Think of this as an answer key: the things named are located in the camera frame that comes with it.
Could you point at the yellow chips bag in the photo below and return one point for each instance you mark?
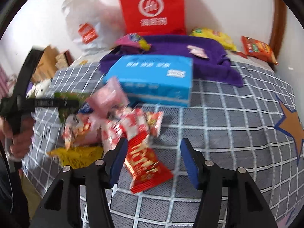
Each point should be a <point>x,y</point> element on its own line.
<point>220,37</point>

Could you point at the green snack packet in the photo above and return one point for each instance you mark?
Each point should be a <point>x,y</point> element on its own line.
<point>76,103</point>

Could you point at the red white snack packet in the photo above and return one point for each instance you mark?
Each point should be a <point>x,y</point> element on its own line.
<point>128,123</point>

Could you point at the blue tissue pack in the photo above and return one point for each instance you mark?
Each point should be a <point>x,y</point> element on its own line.
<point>154,79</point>

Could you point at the panda face snack packet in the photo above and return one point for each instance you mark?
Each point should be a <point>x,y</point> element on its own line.
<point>82,129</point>

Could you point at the wooden bedside cabinet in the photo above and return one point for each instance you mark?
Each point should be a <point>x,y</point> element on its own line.
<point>51,61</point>

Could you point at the wooden door frame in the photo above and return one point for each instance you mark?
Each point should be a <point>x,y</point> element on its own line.
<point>278,28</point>

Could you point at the orange chips bag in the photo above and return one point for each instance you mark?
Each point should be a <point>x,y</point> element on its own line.
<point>257,49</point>

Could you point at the red paper shopping bag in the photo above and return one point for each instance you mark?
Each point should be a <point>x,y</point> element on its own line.
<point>154,17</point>

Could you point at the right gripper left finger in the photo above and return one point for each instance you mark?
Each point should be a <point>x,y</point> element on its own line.
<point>60,206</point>

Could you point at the small red peanut packet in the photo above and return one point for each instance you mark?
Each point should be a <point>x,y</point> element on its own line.
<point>154,121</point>

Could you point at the yellow triangular snack packet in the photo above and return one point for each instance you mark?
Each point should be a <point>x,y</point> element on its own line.
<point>78,157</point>

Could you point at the person's left hand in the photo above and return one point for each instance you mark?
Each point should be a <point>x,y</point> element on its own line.
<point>20,142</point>

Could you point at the white plastic Miniso bag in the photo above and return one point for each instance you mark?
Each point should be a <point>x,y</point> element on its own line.
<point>92,25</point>

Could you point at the purple yellow snack packet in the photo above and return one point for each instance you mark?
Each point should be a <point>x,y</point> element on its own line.
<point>133,40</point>

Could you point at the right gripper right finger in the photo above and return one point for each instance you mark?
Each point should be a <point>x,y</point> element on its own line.
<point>246,205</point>

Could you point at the small pink sachet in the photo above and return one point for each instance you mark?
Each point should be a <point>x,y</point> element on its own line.
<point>197,51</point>

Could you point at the pink snack packet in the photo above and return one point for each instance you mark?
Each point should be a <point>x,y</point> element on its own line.
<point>109,96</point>

